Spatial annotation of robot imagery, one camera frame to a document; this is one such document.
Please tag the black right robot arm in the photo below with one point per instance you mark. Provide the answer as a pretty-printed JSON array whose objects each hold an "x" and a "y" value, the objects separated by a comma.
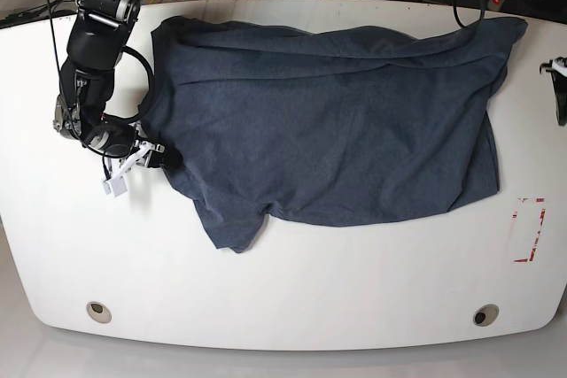
[{"x": 95, "y": 46}]

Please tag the red tape rectangle marking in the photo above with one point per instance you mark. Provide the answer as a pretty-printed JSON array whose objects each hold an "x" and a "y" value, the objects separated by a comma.
[{"x": 525, "y": 229}]

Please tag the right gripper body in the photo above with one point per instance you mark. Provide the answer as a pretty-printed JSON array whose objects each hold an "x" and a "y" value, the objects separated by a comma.
[{"x": 117, "y": 141}]

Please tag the right table cable grommet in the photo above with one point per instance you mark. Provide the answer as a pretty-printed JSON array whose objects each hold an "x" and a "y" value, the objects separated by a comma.
[{"x": 486, "y": 315}]

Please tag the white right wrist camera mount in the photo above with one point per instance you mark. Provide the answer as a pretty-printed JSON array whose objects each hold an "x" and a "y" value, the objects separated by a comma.
[{"x": 114, "y": 183}]

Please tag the left table cable grommet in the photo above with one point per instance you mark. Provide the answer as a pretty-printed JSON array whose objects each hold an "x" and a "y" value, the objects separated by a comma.
[{"x": 98, "y": 312}]

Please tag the dark blue T-shirt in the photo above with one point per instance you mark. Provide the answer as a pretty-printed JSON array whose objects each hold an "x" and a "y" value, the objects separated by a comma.
[{"x": 339, "y": 129}]

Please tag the table cable grommet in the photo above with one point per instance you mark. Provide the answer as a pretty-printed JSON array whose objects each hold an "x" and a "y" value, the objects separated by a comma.
[
  {"x": 486, "y": 315},
  {"x": 98, "y": 312}
]

